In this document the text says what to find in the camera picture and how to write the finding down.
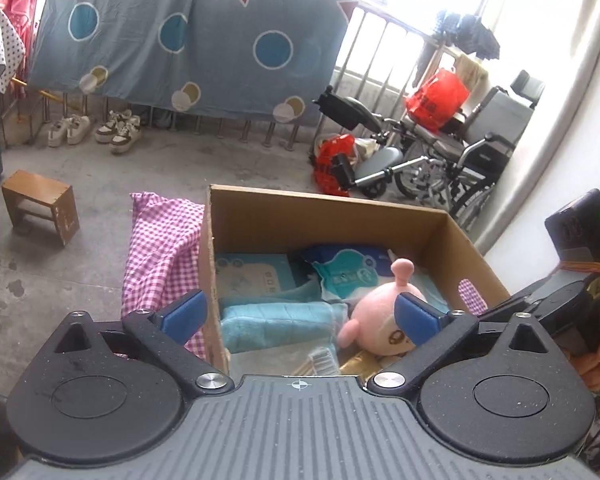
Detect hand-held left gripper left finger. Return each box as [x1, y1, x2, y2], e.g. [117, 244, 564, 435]
[49, 290, 234, 394]

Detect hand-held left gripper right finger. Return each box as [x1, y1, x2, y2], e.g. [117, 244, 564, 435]
[366, 294, 557, 395]

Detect pink plush doll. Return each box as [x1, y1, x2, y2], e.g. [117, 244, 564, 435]
[336, 258, 449, 357]

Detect blue white wet wipes pack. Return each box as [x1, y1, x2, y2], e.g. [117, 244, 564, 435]
[302, 244, 397, 302]

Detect teal towel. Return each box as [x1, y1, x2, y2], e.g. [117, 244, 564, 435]
[220, 301, 349, 354]

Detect large cardboard box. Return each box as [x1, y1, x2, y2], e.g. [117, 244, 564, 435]
[197, 184, 512, 377]

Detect pink checkered tablecloth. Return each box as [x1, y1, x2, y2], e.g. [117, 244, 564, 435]
[121, 191, 482, 362]

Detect black wheelchair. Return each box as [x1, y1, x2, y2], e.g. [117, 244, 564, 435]
[395, 70, 547, 222]

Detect grey seat wheelchair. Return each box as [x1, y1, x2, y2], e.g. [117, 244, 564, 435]
[312, 85, 432, 199]

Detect crumpled red plastic bag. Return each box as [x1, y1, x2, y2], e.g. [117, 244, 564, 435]
[312, 134, 357, 194]

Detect small wooden stool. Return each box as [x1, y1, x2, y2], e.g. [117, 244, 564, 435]
[1, 170, 80, 247]

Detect brown white sneaker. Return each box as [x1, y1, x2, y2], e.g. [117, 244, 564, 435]
[95, 110, 122, 144]
[110, 115, 142, 155]

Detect yellow towel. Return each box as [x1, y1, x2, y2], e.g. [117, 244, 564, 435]
[452, 52, 489, 92]

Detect hanging red plastic bag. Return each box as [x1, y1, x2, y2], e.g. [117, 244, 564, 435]
[405, 67, 470, 132]

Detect dark hanging clothes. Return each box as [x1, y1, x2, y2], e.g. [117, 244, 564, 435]
[431, 9, 502, 59]

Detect metal balcony railing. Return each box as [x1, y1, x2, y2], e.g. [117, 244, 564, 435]
[330, 1, 462, 112]

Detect blue printed bedsheet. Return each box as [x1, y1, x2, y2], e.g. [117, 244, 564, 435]
[27, 0, 359, 127]

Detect pink hanging garment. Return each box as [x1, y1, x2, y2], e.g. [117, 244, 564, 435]
[0, 0, 47, 77]

